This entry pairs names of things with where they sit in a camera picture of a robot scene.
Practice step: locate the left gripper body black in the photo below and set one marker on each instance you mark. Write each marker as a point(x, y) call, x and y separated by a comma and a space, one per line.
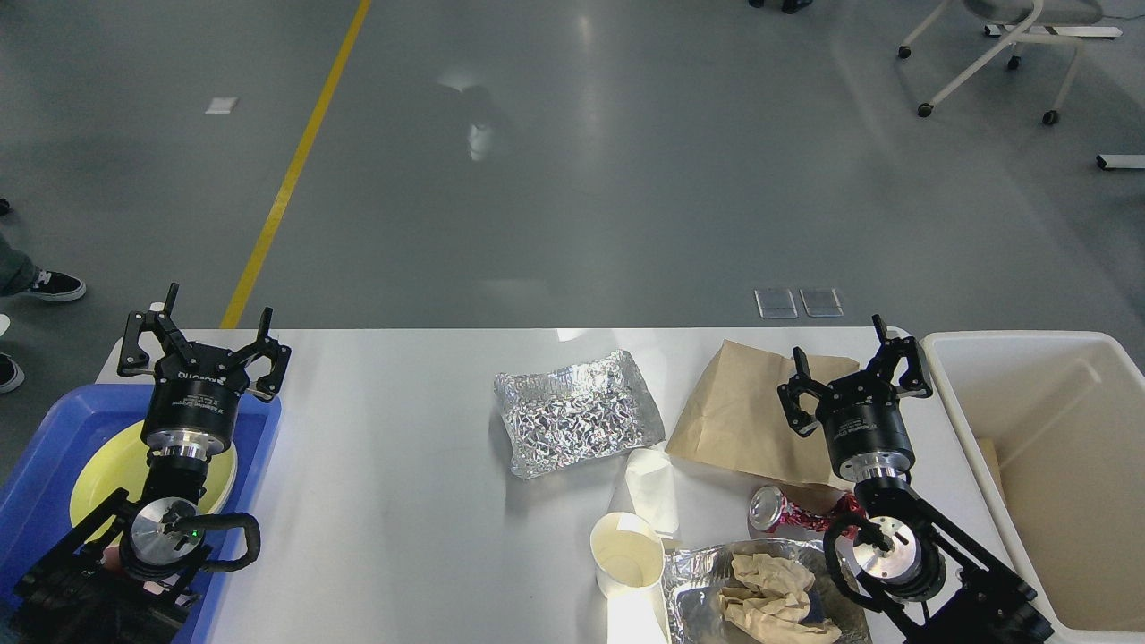
point(195, 402)

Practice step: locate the yellow plastic plate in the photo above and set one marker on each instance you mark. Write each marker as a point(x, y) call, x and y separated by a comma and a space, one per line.
point(119, 463)

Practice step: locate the white paper cup lying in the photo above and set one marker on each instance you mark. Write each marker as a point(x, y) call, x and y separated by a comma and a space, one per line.
point(649, 479)

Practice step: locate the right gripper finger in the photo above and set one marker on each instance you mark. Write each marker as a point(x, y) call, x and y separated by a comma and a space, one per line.
point(896, 369)
point(801, 383)

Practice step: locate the passerby in black shoes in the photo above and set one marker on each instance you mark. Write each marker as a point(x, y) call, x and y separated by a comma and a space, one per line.
point(786, 6)

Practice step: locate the white plastic bin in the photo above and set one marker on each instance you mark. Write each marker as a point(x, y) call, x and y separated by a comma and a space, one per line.
point(1051, 422)

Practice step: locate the right floor outlet plate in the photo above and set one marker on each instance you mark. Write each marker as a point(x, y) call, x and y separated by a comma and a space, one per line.
point(822, 302)

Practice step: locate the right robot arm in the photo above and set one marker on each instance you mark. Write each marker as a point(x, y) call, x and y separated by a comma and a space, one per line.
point(898, 555)

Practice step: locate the floor outlet plate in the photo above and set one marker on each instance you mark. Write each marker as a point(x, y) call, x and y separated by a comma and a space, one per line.
point(776, 303)
point(822, 302)

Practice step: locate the brown paper bag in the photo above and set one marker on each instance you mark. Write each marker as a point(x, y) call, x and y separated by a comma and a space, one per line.
point(735, 421)

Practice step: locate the white rolling chair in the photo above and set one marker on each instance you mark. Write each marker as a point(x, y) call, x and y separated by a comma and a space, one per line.
point(1018, 24)

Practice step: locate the pink mug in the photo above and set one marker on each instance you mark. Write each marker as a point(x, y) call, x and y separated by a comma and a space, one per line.
point(112, 560)

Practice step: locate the foil tray with paper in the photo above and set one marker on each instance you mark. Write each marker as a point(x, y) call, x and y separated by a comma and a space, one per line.
point(692, 580)

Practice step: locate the crushed red soda can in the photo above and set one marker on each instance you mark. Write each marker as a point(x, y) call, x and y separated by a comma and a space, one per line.
point(770, 508)

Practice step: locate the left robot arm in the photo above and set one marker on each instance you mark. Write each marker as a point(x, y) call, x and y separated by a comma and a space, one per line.
point(165, 541)

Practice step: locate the left floor outlet plate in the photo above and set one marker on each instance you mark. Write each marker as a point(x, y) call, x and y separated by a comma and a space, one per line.
point(776, 303)

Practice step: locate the white paper cup upright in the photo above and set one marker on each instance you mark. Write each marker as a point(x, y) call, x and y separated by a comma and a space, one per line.
point(628, 553)

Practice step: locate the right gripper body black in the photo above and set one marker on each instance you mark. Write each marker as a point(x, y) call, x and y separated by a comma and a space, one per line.
point(864, 430)

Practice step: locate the person in grey trousers sneakers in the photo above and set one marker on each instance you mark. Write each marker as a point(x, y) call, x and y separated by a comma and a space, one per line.
point(21, 277)

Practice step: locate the crumpled brown paper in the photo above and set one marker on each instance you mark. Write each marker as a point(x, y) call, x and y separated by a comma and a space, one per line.
point(772, 603)

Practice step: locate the crumpled foil tray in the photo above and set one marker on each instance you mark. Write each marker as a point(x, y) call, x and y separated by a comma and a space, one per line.
point(576, 414)

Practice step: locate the white furniture leg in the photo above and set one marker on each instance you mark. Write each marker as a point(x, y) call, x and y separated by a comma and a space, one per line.
point(1116, 162)

